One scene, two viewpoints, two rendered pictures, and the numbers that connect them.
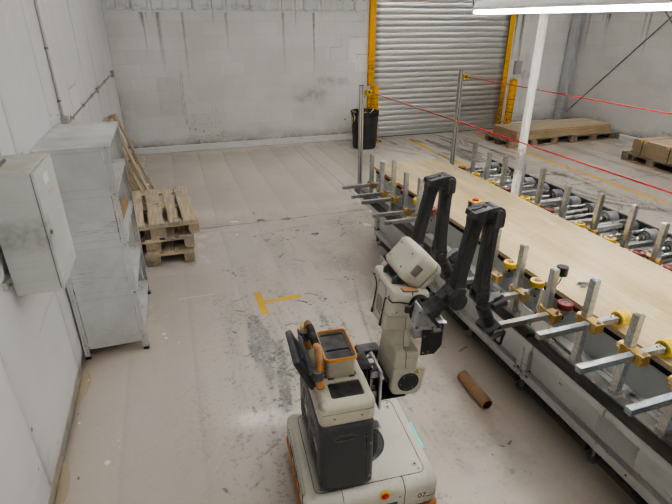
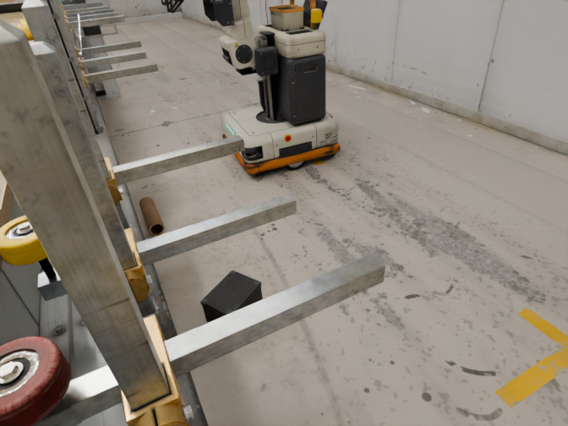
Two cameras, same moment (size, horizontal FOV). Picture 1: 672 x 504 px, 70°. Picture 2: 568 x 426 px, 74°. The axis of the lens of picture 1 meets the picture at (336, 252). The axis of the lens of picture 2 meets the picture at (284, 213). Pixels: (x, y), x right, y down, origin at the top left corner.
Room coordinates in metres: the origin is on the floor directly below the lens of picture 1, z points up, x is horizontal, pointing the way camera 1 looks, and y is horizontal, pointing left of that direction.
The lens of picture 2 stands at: (4.34, -0.38, 1.20)
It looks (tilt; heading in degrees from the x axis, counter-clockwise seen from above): 34 degrees down; 174
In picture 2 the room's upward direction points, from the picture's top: 4 degrees counter-clockwise
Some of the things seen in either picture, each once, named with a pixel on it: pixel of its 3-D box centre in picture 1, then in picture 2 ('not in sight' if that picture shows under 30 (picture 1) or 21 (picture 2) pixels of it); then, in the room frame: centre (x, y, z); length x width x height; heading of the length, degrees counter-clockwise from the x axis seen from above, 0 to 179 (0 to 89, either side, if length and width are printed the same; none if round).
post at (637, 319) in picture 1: (625, 358); not in sight; (1.74, -1.29, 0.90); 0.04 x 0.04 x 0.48; 18
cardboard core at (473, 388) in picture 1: (474, 389); (151, 215); (2.51, -0.92, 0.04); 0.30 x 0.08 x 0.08; 18
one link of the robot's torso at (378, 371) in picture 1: (386, 368); (249, 59); (1.94, -0.26, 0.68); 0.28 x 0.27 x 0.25; 14
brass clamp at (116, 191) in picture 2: not in sight; (103, 182); (3.62, -0.67, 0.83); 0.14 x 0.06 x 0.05; 18
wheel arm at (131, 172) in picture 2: (409, 220); (149, 167); (3.57, -0.58, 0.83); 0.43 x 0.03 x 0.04; 108
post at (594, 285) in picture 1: (584, 321); not in sight; (1.98, -1.21, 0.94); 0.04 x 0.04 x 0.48; 18
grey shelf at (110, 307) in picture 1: (102, 236); not in sight; (3.37, 1.78, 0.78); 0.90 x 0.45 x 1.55; 18
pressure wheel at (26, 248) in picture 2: not in sight; (40, 257); (3.87, -0.69, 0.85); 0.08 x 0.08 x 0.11
